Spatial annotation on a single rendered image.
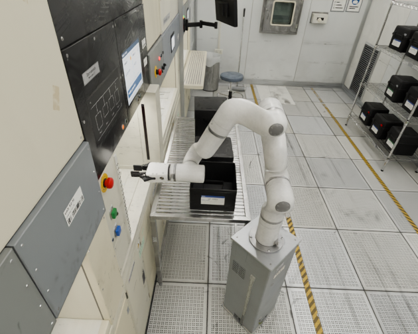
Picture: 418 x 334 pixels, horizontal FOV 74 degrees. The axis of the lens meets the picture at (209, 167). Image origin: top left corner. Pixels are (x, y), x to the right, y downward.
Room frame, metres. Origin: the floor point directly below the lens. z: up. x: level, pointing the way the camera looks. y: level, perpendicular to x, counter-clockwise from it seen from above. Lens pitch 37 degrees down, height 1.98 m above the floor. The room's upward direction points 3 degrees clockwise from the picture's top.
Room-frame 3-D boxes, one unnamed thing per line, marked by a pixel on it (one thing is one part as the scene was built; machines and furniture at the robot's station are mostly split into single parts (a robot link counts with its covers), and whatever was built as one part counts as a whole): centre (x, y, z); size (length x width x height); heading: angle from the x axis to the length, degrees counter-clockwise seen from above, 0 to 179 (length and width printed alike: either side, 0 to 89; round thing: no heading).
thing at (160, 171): (1.00, 0.23, 1.19); 0.11 x 0.10 x 0.07; 91
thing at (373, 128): (3.33, -2.31, 0.31); 0.30 x 0.28 x 0.26; 0
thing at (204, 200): (1.33, -0.03, 0.85); 0.28 x 0.28 x 0.17; 0
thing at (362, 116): (3.70, -2.31, 0.31); 0.30 x 0.28 x 0.26; 178
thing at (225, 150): (1.76, -0.03, 0.83); 0.29 x 0.29 x 0.13; 3
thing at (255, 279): (1.00, -0.34, 0.38); 0.28 x 0.28 x 0.76; 45
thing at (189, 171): (1.01, 0.08, 1.19); 0.13 x 0.09 x 0.08; 91
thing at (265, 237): (1.00, -0.34, 0.85); 0.19 x 0.19 x 0.18
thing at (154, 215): (1.78, 0.04, 0.38); 1.30 x 0.60 x 0.76; 0
